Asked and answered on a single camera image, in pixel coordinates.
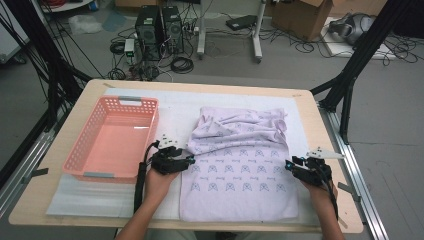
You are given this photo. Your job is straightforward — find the small white adapter box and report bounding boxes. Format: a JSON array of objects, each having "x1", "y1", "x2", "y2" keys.
[{"x1": 123, "y1": 38, "x2": 136, "y2": 58}]

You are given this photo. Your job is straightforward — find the tangle of black cables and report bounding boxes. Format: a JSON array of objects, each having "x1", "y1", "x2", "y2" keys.
[{"x1": 383, "y1": 34, "x2": 419, "y2": 66}]

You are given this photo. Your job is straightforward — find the coil of black cable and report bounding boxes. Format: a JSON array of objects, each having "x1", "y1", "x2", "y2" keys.
[{"x1": 170, "y1": 56, "x2": 195, "y2": 75}]

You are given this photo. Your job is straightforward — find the white rolling stand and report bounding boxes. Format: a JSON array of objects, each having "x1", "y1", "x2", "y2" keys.
[{"x1": 196, "y1": 0, "x2": 267, "y2": 64}]

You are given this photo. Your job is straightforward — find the lilac printed towel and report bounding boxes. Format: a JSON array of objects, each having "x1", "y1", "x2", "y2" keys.
[{"x1": 179, "y1": 105, "x2": 300, "y2": 223}]

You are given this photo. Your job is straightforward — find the open cardboard box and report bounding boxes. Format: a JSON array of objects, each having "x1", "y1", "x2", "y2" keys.
[{"x1": 270, "y1": 0, "x2": 334, "y2": 42}]

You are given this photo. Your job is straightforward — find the black sleeved gripper cable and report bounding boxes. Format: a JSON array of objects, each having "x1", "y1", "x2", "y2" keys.
[
  {"x1": 314, "y1": 163, "x2": 340, "y2": 221},
  {"x1": 133, "y1": 140, "x2": 161, "y2": 214}
]

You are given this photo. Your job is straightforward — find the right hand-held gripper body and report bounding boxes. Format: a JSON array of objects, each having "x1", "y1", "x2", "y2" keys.
[{"x1": 291, "y1": 146, "x2": 346, "y2": 187}]

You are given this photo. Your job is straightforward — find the white floor board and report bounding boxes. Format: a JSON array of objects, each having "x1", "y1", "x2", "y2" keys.
[{"x1": 321, "y1": 16, "x2": 398, "y2": 60}]

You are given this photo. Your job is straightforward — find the grey metal bracket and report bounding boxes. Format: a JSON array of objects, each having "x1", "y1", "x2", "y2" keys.
[
  {"x1": 337, "y1": 181, "x2": 362, "y2": 203},
  {"x1": 21, "y1": 167, "x2": 50, "y2": 185}
]

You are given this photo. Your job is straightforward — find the white foam mat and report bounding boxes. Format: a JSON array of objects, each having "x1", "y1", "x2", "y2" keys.
[{"x1": 45, "y1": 87, "x2": 331, "y2": 225}]

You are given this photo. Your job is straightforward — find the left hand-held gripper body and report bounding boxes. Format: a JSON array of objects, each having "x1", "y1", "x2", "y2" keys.
[{"x1": 150, "y1": 133, "x2": 188, "y2": 176}]

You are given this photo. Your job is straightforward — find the white round table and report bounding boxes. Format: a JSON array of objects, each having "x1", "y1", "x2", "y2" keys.
[{"x1": 39, "y1": 0, "x2": 94, "y2": 14}]

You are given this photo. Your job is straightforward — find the black metal frame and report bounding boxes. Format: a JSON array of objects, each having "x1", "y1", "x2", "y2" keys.
[
  {"x1": 0, "y1": 0, "x2": 94, "y2": 189},
  {"x1": 309, "y1": 0, "x2": 414, "y2": 145}
]

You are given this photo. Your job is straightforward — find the grey plastic device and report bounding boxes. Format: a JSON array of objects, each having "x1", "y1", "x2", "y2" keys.
[{"x1": 328, "y1": 12, "x2": 376, "y2": 46}]

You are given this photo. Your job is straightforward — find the black computer tower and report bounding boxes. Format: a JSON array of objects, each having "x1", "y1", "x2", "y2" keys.
[
  {"x1": 161, "y1": 5, "x2": 185, "y2": 54},
  {"x1": 134, "y1": 4, "x2": 164, "y2": 62}
]

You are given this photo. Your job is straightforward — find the aluminium rail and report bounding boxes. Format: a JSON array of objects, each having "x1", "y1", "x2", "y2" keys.
[
  {"x1": 318, "y1": 103, "x2": 389, "y2": 240},
  {"x1": 0, "y1": 109, "x2": 71, "y2": 218}
]

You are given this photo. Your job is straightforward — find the person's left hand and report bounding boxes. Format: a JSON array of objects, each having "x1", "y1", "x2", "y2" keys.
[{"x1": 143, "y1": 167, "x2": 180, "y2": 208}]

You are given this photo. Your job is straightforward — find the pink plastic basket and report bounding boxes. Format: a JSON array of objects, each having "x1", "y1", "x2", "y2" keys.
[{"x1": 61, "y1": 95, "x2": 160, "y2": 185}]

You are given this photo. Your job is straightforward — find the clear plastic bag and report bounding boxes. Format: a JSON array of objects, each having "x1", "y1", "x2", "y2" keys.
[{"x1": 68, "y1": 13, "x2": 104, "y2": 36}]

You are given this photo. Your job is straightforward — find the white cabinet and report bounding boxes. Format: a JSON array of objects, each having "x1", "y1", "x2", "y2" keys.
[{"x1": 0, "y1": 0, "x2": 31, "y2": 64}]

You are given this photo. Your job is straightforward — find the person's right hand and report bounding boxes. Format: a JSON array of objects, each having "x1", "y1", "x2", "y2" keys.
[{"x1": 304, "y1": 181, "x2": 339, "y2": 210}]

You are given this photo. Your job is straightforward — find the black flat device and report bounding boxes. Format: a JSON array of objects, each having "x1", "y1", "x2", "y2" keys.
[{"x1": 225, "y1": 14, "x2": 258, "y2": 32}]

